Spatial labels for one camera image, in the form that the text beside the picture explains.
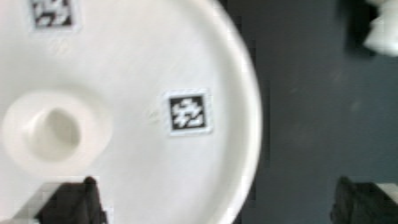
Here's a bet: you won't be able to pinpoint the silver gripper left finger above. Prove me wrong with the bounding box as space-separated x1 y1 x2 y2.
34 176 109 224

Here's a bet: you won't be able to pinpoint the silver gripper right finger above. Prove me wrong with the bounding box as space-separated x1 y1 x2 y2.
331 176 398 224

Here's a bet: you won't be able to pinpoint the white round table top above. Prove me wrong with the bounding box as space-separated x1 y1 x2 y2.
0 0 263 224

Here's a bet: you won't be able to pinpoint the white table leg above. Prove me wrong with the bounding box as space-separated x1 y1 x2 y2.
365 0 398 57

